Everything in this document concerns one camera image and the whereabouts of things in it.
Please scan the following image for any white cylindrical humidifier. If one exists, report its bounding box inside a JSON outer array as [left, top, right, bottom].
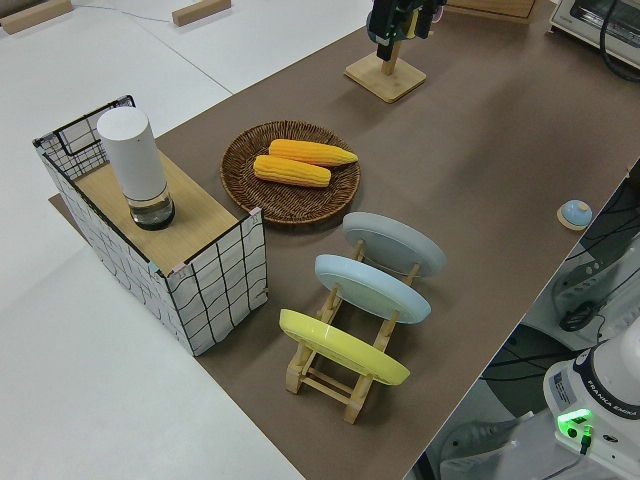
[[96, 108, 177, 232]]

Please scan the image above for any black floor cable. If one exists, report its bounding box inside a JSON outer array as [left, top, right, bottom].
[[485, 343, 610, 382]]

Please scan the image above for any wooden plate rack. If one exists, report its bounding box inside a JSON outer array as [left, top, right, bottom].
[[284, 239, 424, 425]]

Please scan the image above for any brown table mat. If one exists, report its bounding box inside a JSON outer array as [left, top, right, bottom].
[[47, 0, 640, 480]]

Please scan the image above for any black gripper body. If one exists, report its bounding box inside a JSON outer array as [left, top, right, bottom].
[[372, 0, 447, 12]]

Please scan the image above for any round wicker basket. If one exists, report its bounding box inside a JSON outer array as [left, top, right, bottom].
[[220, 119, 362, 226]]

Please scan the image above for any wooden drawer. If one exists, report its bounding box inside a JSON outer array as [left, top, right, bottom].
[[444, 4, 534, 22]]

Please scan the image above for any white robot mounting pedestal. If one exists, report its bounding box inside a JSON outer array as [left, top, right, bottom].
[[438, 409, 640, 480]]

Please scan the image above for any wooden mug tree stand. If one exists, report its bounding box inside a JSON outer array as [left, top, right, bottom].
[[344, 40, 428, 105]]

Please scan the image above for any green plug cable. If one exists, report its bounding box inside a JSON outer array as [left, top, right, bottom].
[[576, 423, 596, 457]]

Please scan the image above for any yellow corn cob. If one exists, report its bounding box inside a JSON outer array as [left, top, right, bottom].
[[252, 154, 333, 189], [268, 138, 360, 168]]

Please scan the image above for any light blue plate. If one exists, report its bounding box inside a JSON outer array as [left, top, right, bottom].
[[313, 253, 433, 326]]

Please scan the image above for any beige toaster oven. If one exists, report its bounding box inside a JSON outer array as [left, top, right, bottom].
[[545, 0, 640, 58]]

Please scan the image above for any wooden cabinet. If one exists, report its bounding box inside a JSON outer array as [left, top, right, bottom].
[[443, 0, 540, 26]]

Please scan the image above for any yellow plate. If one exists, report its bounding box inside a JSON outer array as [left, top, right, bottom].
[[278, 308, 413, 388]]

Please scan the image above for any coiled black cable bundle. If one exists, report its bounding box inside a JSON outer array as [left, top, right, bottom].
[[558, 301, 598, 333]]

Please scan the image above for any black toaster power cable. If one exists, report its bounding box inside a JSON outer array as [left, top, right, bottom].
[[598, 0, 640, 85]]

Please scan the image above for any white perforated frame bracket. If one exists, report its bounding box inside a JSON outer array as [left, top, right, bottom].
[[548, 238, 632, 326]]

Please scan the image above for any blue service bell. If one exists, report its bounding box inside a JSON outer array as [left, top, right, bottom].
[[556, 199, 594, 231]]

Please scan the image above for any grey plate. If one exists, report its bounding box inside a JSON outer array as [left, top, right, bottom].
[[341, 211, 448, 280]]

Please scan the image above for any wire grid storage box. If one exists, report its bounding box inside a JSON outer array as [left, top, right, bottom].
[[32, 94, 270, 358]]

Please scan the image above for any wooden block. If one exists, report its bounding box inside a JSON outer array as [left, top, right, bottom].
[[171, 0, 233, 27], [0, 0, 74, 36]]

